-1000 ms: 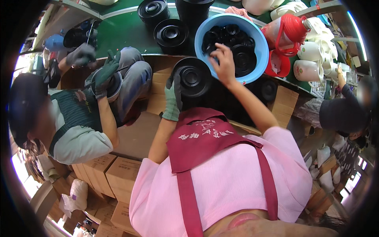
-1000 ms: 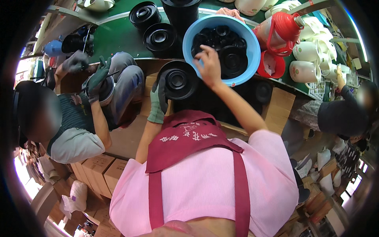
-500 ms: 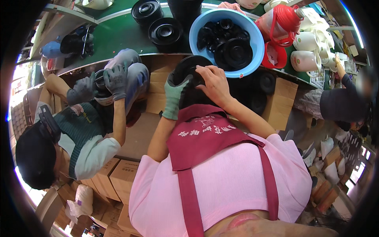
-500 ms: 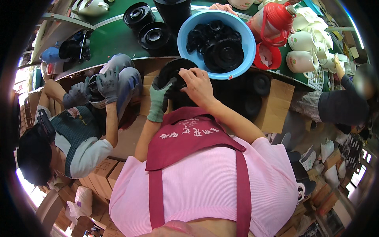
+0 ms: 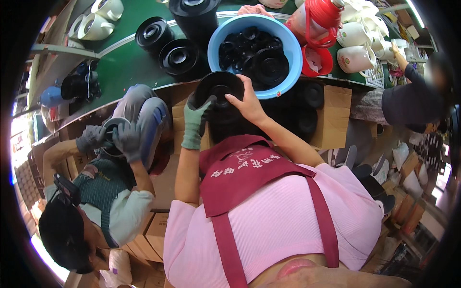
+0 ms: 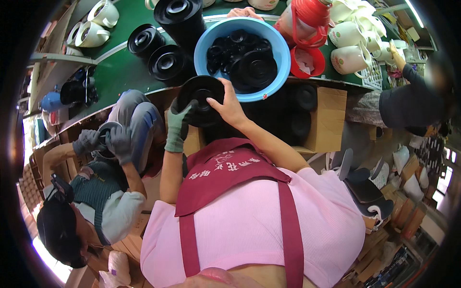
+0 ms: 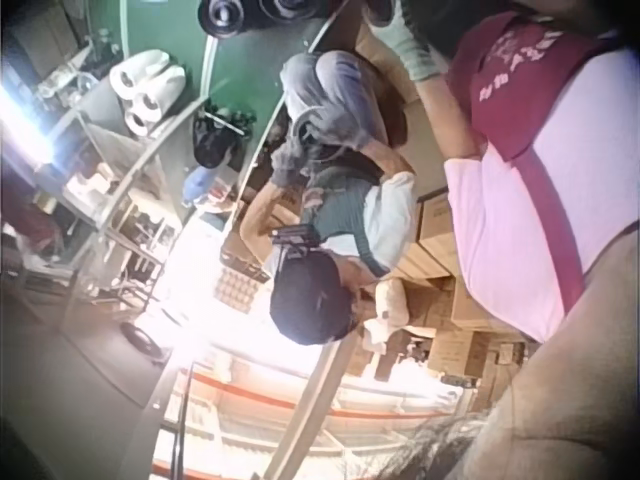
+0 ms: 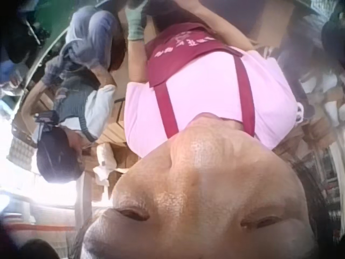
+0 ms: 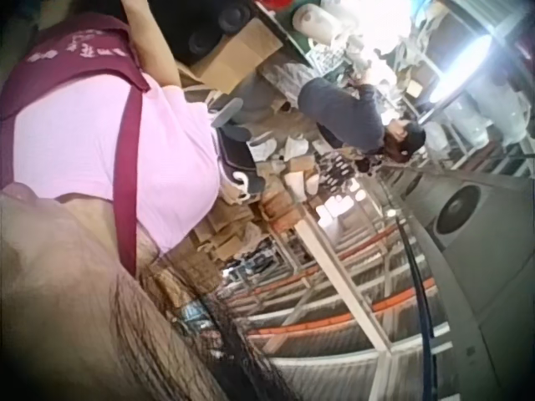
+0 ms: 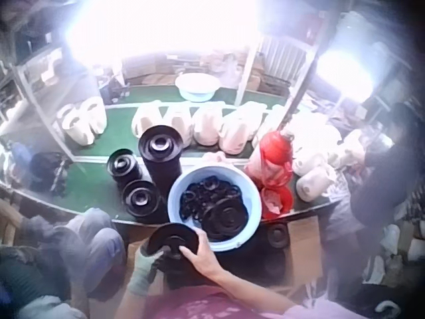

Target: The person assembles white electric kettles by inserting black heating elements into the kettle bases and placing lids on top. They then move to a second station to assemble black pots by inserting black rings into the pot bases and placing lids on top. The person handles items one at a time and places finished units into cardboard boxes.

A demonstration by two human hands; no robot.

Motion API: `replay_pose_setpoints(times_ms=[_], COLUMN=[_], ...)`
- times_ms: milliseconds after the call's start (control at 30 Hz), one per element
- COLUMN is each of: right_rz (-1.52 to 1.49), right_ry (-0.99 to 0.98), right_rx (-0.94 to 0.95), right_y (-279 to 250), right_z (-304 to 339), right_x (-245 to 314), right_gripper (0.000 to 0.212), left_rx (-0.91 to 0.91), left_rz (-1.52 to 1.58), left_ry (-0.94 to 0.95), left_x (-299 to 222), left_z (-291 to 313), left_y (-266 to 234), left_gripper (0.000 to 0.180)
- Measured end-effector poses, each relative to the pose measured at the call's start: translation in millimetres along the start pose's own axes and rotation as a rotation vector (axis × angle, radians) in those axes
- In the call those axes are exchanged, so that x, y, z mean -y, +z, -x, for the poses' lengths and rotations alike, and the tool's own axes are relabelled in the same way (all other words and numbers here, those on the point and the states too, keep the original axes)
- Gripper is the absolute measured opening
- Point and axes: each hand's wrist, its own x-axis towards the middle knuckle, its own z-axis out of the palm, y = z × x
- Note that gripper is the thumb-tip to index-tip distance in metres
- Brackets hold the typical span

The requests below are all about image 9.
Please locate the heap of cardboard and goods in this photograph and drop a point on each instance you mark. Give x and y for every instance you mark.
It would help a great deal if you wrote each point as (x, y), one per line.
(271, 184)

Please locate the metal rack with orange beams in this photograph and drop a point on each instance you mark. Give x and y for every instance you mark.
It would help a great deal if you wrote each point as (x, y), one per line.
(334, 292)

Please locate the brown cardboard box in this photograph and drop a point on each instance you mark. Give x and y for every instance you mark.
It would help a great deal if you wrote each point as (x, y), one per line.
(240, 54)

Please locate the black loudspeaker box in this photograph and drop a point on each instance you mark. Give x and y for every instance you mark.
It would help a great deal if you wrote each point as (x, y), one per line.
(209, 29)

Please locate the cluttered table with white goods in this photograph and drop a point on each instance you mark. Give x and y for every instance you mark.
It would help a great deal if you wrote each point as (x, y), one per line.
(347, 37)

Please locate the red container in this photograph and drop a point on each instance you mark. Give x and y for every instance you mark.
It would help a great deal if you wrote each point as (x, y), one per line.
(281, 3)

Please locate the grey machine with round opening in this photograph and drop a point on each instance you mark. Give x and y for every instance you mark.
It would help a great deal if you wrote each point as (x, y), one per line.
(480, 234)

